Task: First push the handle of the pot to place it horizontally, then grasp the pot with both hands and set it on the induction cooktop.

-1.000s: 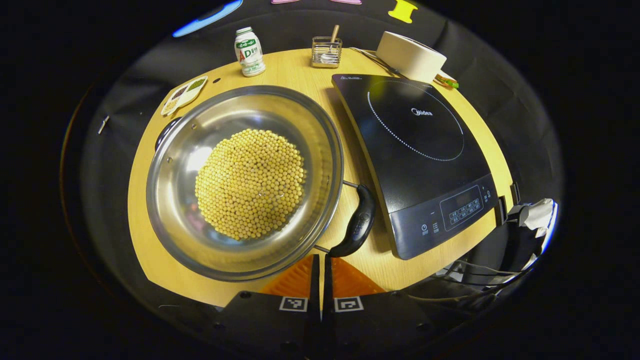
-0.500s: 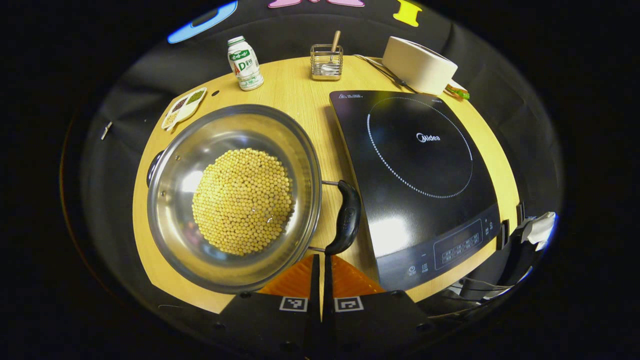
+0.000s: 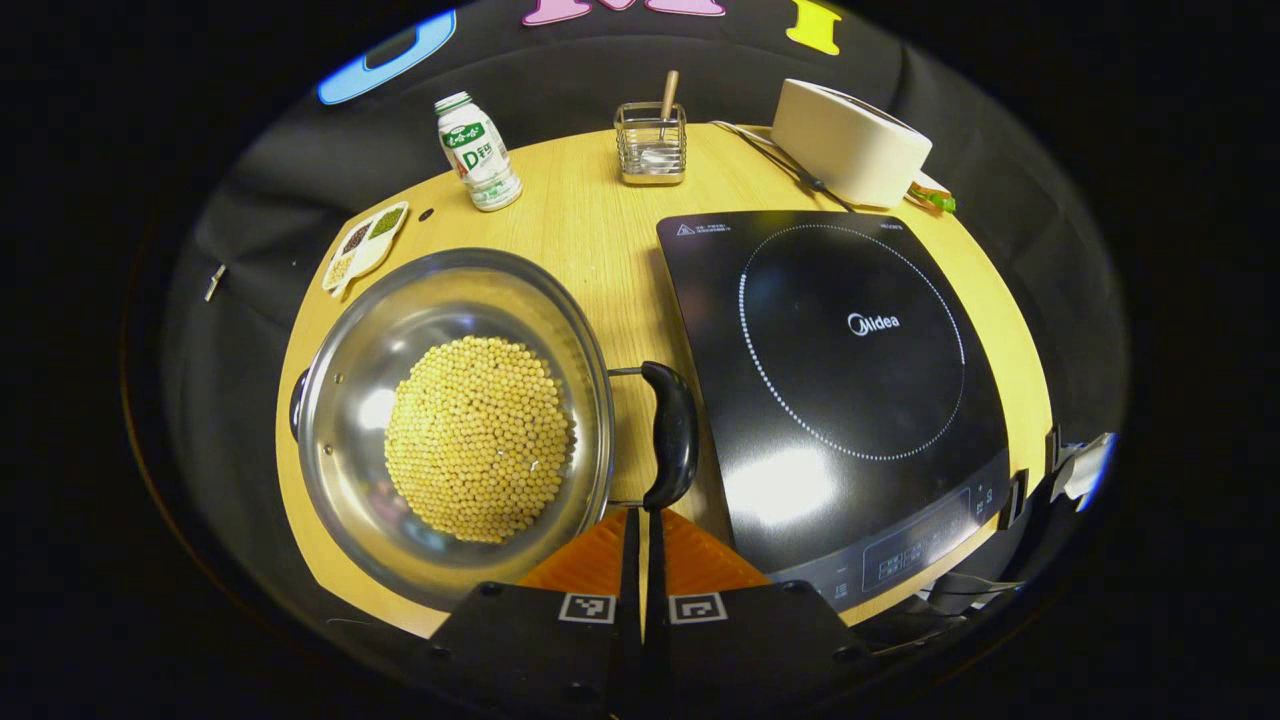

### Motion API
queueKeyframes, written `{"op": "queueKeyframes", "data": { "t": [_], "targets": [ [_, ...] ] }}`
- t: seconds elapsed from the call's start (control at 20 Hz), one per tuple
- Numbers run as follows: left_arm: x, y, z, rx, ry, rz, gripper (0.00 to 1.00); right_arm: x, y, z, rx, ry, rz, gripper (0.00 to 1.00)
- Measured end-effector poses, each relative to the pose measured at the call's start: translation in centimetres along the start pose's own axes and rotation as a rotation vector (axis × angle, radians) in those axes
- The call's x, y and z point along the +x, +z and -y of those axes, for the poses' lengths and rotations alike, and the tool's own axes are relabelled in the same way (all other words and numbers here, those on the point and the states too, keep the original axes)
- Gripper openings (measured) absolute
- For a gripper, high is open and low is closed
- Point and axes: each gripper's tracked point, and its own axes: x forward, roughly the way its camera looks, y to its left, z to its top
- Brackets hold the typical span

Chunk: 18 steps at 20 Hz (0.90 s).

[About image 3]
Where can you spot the white toaster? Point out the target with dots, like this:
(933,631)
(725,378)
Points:
(850,150)

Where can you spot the pile of yellow soybeans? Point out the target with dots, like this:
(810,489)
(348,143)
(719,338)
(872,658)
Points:
(480,440)

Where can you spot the wooden stick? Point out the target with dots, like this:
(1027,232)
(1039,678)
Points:
(668,95)

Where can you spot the black rectangular bar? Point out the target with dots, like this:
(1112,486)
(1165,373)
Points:
(1015,498)
(1052,447)

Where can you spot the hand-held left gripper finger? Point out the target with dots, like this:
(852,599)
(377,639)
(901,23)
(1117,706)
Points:
(655,620)
(630,600)

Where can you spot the white divided sample dish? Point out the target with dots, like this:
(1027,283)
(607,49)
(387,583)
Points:
(365,250)

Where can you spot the black induction cooktop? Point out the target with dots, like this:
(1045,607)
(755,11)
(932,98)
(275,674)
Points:
(800,480)

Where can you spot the white curved object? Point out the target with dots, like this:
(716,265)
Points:
(1088,466)

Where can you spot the white drink bottle green label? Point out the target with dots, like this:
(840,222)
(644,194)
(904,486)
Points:
(480,155)

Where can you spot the silver metal clip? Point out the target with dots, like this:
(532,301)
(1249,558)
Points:
(215,282)

